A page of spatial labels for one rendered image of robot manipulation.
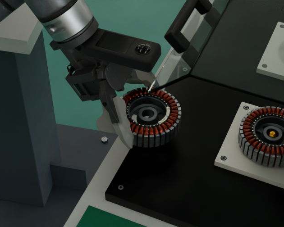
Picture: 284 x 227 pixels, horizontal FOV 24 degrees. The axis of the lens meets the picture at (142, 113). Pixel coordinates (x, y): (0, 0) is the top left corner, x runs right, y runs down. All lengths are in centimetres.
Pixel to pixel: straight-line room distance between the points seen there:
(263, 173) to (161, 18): 156
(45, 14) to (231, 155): 39
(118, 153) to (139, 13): 151
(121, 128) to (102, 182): 12
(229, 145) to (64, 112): 118
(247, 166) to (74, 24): 37
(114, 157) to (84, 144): 98
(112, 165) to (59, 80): 124
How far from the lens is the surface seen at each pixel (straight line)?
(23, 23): 143
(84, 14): 101
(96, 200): 110
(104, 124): 107
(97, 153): 210
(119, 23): 257
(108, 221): 107
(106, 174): 113
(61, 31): 101
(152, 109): 111
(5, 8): 110
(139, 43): 101
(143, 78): 110
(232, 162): 111
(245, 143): 110
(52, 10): 99
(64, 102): 228
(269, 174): 110
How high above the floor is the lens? 165
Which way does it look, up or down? 48 degrees down
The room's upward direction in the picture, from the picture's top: straight up
